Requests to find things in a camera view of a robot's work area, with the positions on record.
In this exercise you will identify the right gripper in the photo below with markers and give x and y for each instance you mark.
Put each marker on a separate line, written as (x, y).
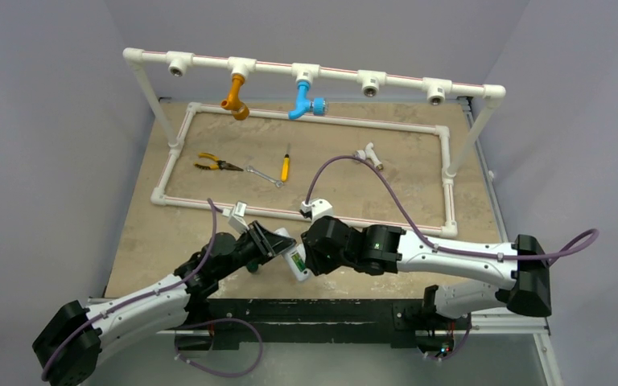
(313, 243)

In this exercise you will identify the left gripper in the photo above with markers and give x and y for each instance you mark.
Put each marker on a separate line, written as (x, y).
(266, 244)

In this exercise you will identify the white remote control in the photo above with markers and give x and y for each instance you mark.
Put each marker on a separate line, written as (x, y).
(300, 275)

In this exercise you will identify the green AA battery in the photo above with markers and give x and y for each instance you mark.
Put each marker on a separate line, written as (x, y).
(299, 262)

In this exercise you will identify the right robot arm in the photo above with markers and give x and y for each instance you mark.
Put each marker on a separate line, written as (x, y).
(515, 275)

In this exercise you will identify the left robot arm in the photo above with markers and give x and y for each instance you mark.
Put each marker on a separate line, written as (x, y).
(79, 338)

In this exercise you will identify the green stubby screwdriver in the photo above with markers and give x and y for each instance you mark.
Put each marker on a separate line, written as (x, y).
(252, 267)

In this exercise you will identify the silver wrench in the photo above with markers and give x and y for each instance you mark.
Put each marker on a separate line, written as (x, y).
(277, 182)

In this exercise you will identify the yellow screwdriver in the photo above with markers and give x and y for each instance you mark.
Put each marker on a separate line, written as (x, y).
(285, 165)

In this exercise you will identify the white plastic faucet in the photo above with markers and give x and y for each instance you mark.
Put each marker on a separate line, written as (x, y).
(369, 154)

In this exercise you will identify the orange plastic faucet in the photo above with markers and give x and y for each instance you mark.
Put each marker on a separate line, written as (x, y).
(232, 103)

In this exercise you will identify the blue plastic faucet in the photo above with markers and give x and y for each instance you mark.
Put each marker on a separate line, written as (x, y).
(303, 104)

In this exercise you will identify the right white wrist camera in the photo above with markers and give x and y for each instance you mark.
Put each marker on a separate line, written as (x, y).
(316, 209)

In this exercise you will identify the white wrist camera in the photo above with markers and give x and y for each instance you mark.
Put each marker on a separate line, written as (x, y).
(316, 209)
(235, 216)

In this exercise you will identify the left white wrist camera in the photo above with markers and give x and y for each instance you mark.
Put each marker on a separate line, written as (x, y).
(235, 216)

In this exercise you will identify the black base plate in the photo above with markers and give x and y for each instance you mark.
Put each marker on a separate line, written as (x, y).
(225, 324)

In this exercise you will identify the yellow handled pliers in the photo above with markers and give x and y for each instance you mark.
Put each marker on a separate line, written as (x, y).
(215, 163)

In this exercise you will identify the white PVC pipe frame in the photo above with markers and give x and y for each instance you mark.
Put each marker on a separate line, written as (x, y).
(436, 90)

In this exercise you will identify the aluminium rail frame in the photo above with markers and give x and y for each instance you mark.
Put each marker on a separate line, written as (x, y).
(406, 194)

